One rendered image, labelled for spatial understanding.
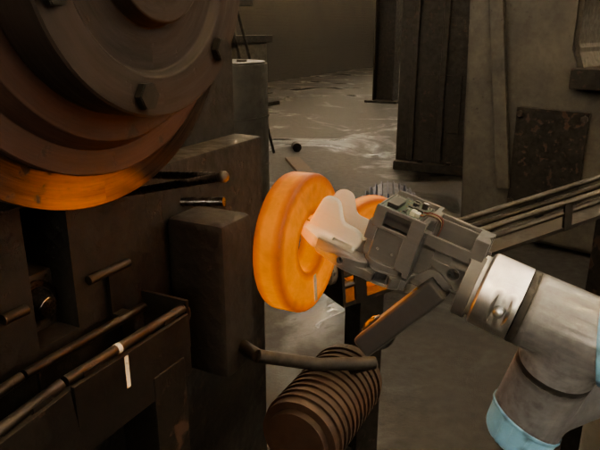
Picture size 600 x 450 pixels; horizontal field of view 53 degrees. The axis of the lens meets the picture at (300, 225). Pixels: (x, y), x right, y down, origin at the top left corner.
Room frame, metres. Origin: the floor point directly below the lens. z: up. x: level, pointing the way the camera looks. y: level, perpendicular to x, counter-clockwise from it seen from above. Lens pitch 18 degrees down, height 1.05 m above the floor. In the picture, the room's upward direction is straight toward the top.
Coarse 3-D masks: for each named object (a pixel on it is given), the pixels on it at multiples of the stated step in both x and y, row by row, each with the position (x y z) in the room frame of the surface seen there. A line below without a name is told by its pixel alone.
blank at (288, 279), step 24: (288, 192) 0.61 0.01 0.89; (312, 192) 0.64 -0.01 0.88; (264, 216) 0.59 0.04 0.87; (288, 216) 0.59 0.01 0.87; (264, 240) 0.58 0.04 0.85; (288, 240) 0.59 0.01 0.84; (264, 264) 0.58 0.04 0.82; (288, 264) 0.59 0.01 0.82; (312, 264) 0.65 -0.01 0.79; (264, 288) 0.58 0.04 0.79; (288, 288) 0.59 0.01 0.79; (312, 288) 0.64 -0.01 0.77
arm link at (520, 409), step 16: (512, 368) 0.53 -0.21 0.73; (512, 384) 0.52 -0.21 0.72; (528, 384) 0.51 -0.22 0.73; (544, 384) 0.50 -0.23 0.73; (496, 400) 0.54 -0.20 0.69; (512, 400) 0.52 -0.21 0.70; (528, 400) 0.51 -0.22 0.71; (544, 400) 0.50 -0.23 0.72; (560, 400) 0.49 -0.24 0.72; (576, 400) 0.49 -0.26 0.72; (592, 400) 0.53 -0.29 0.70; (496, 416) 0.54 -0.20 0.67; (512, 416) 0.52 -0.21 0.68; (528, 416) 0.51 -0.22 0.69; (544, 416) 0.50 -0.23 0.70; (560, 416) 0.50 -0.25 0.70; (576, 416) 0.51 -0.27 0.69; (592, 416) 0.53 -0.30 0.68; (496, 432) 0.53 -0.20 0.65; (512, 432) 0.52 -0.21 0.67; (528, 432) 0.51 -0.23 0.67; (544, 432) 0.50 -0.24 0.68; (560, 432) 0.51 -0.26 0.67; (512, 448) 0.52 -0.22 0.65; (528, 448) 0.51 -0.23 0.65; (544, 448) 0.51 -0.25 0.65
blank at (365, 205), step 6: (360, 198) 0.98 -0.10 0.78; (366, 198) 0.98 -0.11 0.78; (372, 198) 0.97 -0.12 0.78; (378, 198) 0.97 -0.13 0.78; (384, 198) 0.98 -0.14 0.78; (360, 204) 0.96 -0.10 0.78; (366, 204) 0.96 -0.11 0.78; (372, 204) 0.97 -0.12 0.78; (360, 210) 0.95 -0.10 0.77; (366, 210) 0.96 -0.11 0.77; (372, 210) 0.97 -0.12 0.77; (366, 216) 0.96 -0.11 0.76; (372, 216) 0.97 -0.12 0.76
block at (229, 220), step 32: (192, 224) 0.80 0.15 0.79; (224, 224) 0.79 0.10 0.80; (192, 256) 0.80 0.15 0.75; (224, 256) 0.78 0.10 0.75; (192, 288) 0.80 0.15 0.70; (224, 288) 0.78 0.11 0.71; (192, 320) 0.80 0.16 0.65; (224, 320) 0.78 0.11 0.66; (192, 352) 0.80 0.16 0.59; (224, 352) 0.78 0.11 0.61
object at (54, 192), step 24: (192, 120) 0.74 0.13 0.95; (168, 144) 0.70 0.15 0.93; (0, 168) 0.50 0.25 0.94; (24, 168) 0.52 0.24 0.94; (144, 168) 0.66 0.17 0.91; (0, 192) 0.50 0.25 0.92; (24, 192) 0.52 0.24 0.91; (48, 192) 0.54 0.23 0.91; (72, 192) 0.57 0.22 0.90; (96, 192) 0.59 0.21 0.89; (120, 192) 0.62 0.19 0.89
